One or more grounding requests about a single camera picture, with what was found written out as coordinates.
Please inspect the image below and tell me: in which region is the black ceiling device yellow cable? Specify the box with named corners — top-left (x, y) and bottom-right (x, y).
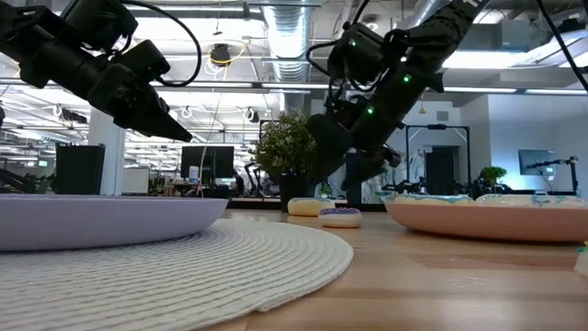
top-left (209, 42), bottom-right (233, 68)

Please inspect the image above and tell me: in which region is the bright rectangular ceiling light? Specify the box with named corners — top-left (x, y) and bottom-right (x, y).
top-left (443, 49), bottom-right (543, 70)

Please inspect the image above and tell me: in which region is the lilac plate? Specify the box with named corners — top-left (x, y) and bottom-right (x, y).
top-left (0, 192), bottom-right (230, 253)

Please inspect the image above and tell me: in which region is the purple iced donut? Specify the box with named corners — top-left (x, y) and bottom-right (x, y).
top-left (318, 207), bottom-right (363, 230)

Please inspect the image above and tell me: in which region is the black left wrist camera cable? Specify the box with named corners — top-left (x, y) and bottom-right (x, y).
top-left (121, 0), bottom-right (203, 88)

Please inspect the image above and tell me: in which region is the black metal frame rig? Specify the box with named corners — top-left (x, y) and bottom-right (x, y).
top-left (405, 123), bottom-right (471, 197)

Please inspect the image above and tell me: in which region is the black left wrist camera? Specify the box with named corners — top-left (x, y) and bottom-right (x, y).
top-left (113, 39), bottom-right (172, 85)

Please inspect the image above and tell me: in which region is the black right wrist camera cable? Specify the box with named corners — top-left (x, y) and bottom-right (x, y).
top-left (305, 39), bottom-right (350, 91)

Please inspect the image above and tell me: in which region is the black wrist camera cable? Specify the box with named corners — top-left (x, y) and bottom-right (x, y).
top-left (121, 0), bottom-right (203, 88)
top-left (305, 39), bottom-right (350, 91)

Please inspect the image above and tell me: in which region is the silver slanted ceiling duct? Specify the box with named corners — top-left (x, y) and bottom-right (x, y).
top-left (397, 0), bottom-right (456, 29)

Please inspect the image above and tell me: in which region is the grey wall monitor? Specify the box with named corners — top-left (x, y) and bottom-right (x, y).
top-left (517, 149), bottom-right (556, 177)

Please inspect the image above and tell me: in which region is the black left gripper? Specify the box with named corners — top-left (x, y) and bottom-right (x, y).
top-left (86, 62), bottom-right (193, 143)

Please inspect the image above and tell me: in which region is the white woven round placemat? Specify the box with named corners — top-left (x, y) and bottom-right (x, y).
top-left (0, 218), bottom-right (355, 331)

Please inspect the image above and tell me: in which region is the white donut blue drizzle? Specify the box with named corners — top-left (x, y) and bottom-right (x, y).
top-left (475, 193), bottom-right (588, 209)

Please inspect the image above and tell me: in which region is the black ribbed box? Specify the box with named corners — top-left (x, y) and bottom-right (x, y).
top-left (54, 143), bottom-right (107, 196)

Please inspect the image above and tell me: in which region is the white building column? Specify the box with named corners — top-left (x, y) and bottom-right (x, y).
top-left (87, 109), bottom-right (127, 197)

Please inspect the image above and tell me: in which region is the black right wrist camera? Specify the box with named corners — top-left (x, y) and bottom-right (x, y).
top-left (328, 22), bottom-right (388, 86)

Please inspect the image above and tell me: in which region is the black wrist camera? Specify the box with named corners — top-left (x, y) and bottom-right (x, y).
top-left (328, 22), bottom-right (388, 86)
top-left (113, 39), bottom-right (172, 85)

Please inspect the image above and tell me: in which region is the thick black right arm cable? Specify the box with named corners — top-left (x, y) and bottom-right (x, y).
top-left (535, 0), bottom-right (588, 93)

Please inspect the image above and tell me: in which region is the pale sprinkled donut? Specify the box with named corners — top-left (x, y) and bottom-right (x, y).
top-left (573, 241), bottom-right (588, 278)

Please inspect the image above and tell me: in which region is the small green plant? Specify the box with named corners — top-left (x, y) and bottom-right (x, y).
top-left (480, 165), bottom-right (508, 185)

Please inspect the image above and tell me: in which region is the pink plate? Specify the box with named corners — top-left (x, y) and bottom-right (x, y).
top-left (385, 201), bottom-right (588, 244)

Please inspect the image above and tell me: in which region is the white tube ceiling light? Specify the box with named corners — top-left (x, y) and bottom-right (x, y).
top-left (260, 83), bottom-right (330, 91)
top-left (443, 86), bottom-right (518, 95)
top-left (173, 81), bottom-right (254, 89)

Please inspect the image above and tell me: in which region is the green potted plant black pot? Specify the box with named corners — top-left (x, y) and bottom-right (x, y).
top-left (254, 111), bottom-right (319, 213)

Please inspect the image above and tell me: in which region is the black computer monitor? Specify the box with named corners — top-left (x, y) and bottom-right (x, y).
top-left (180, 145), bottom-right (236, 180)

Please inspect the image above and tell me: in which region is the silver round ceiling duct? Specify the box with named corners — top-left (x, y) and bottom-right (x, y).
top-left (262, 5), bottom-right (317, 84)

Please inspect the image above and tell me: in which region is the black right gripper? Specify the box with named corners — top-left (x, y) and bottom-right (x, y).
top-left (305, 80), bottom-right (414, 192)

